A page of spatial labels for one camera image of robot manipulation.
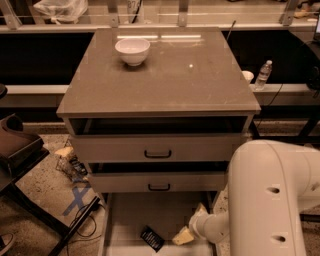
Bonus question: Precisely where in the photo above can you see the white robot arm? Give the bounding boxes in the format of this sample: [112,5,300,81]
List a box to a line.
[173,140,320,256]

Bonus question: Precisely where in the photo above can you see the middle drawer with handle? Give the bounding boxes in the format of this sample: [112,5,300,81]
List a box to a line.
[89,161,228,193]

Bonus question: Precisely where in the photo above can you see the drawer with handle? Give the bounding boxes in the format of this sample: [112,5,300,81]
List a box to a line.
[89,161,228,193]
[71,132,245,163]

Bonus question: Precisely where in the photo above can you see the clear plastic water bottle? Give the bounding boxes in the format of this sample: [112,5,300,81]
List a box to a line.
[254,60,272,91]

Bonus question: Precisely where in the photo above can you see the top drawer with handle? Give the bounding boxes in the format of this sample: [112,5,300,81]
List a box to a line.
[71,132,245,163]

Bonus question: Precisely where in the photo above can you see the open bottom drawer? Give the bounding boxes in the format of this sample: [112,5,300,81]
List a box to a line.
[98,192,217,256]

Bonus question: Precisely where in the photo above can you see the clear plastic bag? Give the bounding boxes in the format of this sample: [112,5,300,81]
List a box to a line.
[33,0,88,24]

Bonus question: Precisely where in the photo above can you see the white ceramic bowl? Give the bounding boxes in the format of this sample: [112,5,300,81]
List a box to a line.
[115,38,150,66]

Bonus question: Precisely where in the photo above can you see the dark rxbar blueberry wrapper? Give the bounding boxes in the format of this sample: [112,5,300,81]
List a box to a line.
[140,226,165,252]

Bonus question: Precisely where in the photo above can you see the wire basket with items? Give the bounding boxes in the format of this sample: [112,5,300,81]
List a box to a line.
[54,140,88,183]

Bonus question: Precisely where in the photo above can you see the white paper cup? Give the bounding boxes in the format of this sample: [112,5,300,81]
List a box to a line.
[242,70,254,83]

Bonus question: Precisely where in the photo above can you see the dark brown side cart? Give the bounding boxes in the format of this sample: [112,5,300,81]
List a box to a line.
[0,114,100,256]

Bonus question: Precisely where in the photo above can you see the black floor cable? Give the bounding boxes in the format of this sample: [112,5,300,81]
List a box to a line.
[65,201,103,256]

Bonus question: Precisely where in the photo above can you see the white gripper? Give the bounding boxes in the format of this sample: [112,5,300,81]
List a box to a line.
[172,203,208,246]

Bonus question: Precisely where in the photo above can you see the grey drawer cabinet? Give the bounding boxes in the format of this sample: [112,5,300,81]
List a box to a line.
[55,27,262,256]

